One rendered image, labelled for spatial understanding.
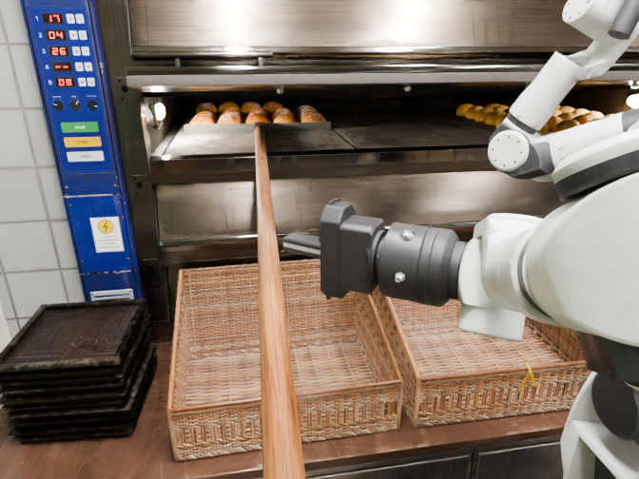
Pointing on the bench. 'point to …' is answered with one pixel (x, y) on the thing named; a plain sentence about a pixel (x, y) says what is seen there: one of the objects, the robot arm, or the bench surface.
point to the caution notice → (106, 234)
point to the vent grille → (112, 295)
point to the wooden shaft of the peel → (274, 342)
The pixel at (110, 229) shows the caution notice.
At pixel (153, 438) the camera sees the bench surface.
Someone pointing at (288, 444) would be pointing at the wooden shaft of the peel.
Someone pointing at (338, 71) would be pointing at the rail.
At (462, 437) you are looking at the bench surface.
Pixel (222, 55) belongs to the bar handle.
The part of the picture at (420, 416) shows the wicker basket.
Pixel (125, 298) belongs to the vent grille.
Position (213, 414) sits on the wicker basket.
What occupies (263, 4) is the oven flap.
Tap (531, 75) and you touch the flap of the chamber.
